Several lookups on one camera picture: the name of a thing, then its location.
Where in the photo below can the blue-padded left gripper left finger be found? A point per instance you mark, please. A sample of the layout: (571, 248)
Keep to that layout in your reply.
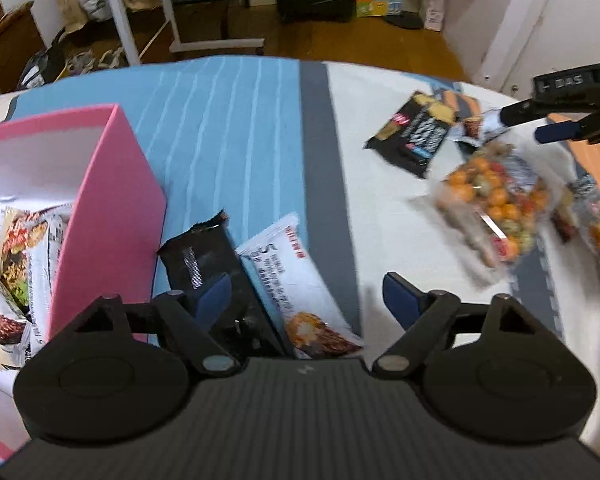
(186, 319)

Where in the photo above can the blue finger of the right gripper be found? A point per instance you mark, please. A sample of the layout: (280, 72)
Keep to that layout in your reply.
(555, 132)

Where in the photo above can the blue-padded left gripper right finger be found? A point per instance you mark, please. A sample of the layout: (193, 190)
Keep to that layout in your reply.
(425, 318)

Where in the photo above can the black snack bar packet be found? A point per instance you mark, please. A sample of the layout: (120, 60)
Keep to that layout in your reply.
(204, 251)

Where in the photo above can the clear bag coated peanuts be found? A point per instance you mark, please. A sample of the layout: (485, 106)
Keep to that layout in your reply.
(491, 207)

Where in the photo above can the white snack bar packet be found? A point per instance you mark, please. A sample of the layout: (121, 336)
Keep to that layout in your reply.
(313, 322)

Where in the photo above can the black cracker packet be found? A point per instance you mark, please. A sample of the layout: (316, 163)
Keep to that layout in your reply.
(414, 134)

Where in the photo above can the instant noodle packet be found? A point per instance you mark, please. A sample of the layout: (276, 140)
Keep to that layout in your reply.
(30, 248)

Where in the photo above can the snack packet on bed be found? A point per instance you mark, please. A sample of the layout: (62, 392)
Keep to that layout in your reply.
(473, 127)

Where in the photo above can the mixed snack bag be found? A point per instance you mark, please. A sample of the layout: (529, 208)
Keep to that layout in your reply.
(578, 213)

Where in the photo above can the white wardrobe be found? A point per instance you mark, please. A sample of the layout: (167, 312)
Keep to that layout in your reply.
(503, 44)

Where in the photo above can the pink cardboard box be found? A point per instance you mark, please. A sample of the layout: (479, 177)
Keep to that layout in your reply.
(90, 158)

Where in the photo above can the white rolling desk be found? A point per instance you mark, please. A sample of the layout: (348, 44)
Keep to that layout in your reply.
(178, 46)

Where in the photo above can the dark wooden side table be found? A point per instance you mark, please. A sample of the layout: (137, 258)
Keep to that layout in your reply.
(20, 39)

